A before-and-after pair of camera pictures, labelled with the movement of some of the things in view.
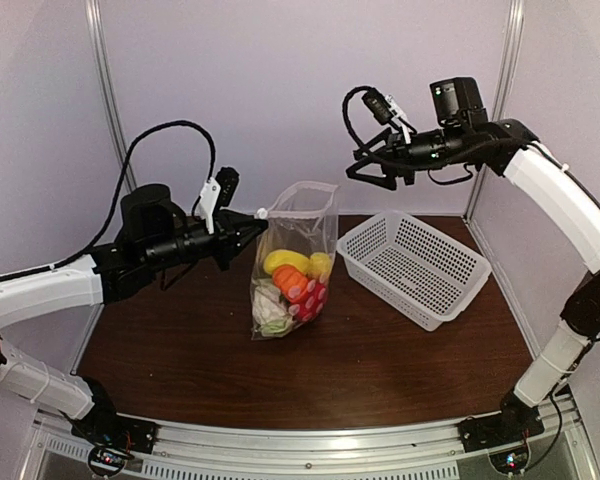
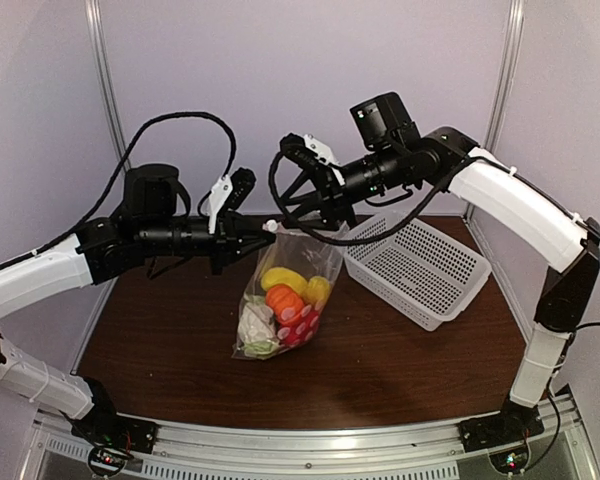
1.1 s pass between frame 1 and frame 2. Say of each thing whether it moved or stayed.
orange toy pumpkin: moved
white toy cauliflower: moved
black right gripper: moved
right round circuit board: stayed
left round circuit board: stayed
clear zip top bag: moved
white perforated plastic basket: stayed
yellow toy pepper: moved
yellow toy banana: moved
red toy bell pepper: moved
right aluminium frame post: stayed
